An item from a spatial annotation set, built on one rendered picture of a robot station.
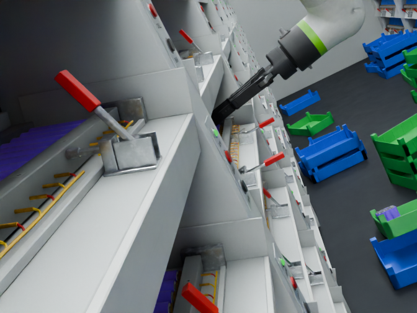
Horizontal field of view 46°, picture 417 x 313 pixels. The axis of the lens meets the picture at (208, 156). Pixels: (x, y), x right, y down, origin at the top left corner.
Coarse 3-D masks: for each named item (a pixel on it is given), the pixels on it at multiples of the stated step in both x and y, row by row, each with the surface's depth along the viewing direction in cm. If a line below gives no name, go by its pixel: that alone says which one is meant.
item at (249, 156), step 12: (240, 108) 124; (252, 108) 123; (240, 120) 124; (252, 120) 124; (252, 132) 115; (252, 144) 105; (240, 156) 98; (252, 156) 97; (252, 192) 66; (264, 216) 70
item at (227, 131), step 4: (228, 120) 121; (224, 124) 118; (228, 124) 117; (232, 124) 122; (224, 128) 114; (228, 128) 113; (232, 128) 118; (224, 132) 110; (228, 132) 109; (224, 136) 107; (228, 136) 106; (224, 140) 103; (228, 140) 103; (228, 144) 100; (228, 148) 97; (232, 148) 101; (236, 148) 101; (232, 156) 95; (236, 160) 93; (236, 164) 91
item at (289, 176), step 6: (288, 156) 199; (282, 162) 200; (288, 162) 200; (282, 168) 200; (288, 168) 198; (288, 174) 192; (288, 180) 182; (294, 180) 184; (294, 186) 178; (294, 192) 173; (300, 198) 167; (300, 204) 156; (306, 216) 141
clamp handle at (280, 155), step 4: (280, 152) 81; (272, 156) 81; (276, 156) 80; (280, 156) 80; (284, 156) 80; (264, 160) 81; (268, 160) 80; (272, 160) 80; (276, 160) 80; (260, 164) 82; (264, 164) 81; (268, 164) 80; (244, 168) 81; (252, 168) 82; (256, 168) 81; (244, 172) 81; (248, 172) 81
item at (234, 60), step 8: (208, 0) 184; (208, 8) 184; (208, 16) 185; (216, 16) 185; (216, 24) 186; (232, 48) 188; (232, 56) 189; (232, 64) 190; (240, 64) 190; (256, 96) 193; (256, 104) 194; (256, 112) 195; (264, 112) 195; (272, 128) 196; (280, 144) 198; (296, 176) 202; (304, 192) 206; (312, 208) 210
